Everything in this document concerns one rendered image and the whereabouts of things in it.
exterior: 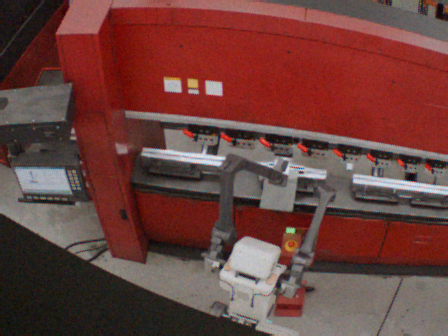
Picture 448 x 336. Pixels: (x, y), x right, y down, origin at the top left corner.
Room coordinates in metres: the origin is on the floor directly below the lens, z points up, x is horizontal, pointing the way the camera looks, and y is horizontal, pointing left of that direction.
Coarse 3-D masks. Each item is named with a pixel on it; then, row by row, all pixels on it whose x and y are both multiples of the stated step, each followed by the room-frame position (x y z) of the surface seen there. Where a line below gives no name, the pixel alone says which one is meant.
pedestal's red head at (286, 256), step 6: (294, 228) 2.32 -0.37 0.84; (300, 228) 2.31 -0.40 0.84; (306, 228) 2.31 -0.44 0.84; (288, 234) 2.31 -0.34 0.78; (294, 234) 2.31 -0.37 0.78; (300, 234) 2.30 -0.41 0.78; (282, 240) 2.28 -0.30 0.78; (288, 240) 2.27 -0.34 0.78; (294, 240) 2.27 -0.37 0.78; (300, 240) 2.26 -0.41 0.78; (282, 246) 2.24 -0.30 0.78; (300, 246) 2.27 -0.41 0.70; (282, 252) 2.20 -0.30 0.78; (288, 252) 2.19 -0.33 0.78; (300, 252) 2.22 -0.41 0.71; (282, 258) 2.17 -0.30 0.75; (288, 258) 2.17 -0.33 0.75; (282, 264) 2.17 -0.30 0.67; (288, 264) 2.17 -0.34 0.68; (312, 264) 2.14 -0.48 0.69
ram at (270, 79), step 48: (144, 48) 2.73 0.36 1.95; (192, 48) 2.68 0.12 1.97; (240, 48) 2.63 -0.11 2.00; (288, 48) 2.58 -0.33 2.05; (336, 48) 2.53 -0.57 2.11; (144, 96) 2.74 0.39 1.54; (192, 96) 2.69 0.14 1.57; (240, 96) 2.63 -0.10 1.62; (288, 96) 2.58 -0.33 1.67; (336, 96) 2.53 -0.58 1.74; (384, 96) 2.47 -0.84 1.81; (432, 96) 2.41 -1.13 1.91; (432, 144) 2.39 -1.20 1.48
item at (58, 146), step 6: (30, 144) 2.75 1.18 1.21; (36, 144) 2.74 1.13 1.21; (42, 144) 2.74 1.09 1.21; (48, 144) 2.73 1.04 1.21; (54, 144) 2.73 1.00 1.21; (60, 144) 2.72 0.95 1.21; (66, 144) 2.72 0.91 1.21; (72, 144) 2.71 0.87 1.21; (30, 150) 2.70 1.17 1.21; (36, 150) 2.70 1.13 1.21; (42, 150) 2.73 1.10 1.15; (48, 150) 2.69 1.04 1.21; (54, 150) 2.68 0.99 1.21; (60, 150) 2.68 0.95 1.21; (66, 150) 2.68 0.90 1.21; (72, 150) 2.67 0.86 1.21; (78, 150) 2.67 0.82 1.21; (78, 156) 2.67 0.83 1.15
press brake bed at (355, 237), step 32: (160, 192) 2.63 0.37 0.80; (160, 224) 2.63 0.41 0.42; (192, 224) 2.59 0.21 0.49; (256, 224) 2.51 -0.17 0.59; (288, 224) 2.47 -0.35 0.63; (352, 224) 2.38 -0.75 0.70; (384, 224) 2.33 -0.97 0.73; (416, 224) 2.28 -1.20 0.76; (192, 256) 2.60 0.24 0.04; (320, 256) 2.44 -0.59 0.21; (352, 256) 2.38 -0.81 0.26; (384, 256) 2.31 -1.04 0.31; (416, 256) 2.26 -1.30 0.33
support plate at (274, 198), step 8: (288, 176) 2.56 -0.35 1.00; (296, 176) 2.55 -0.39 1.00; (264, 184) 2.51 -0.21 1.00; (288, 184) 2.50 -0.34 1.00; (264, 192) 2.46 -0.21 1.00; (272, 192) 2.46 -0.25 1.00; (280, 192) 2.46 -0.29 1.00; (288, 192) 2.45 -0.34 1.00; (264, 200) 2.41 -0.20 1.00; (272, 200) 2.41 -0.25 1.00; (280, 200) 2.41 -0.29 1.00; (288, 200) 2.40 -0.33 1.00; (264, 208) 2.36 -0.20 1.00; (272, 208) 2.36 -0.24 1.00; (280, 208) 2.36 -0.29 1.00; (288, 208) 2.35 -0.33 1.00
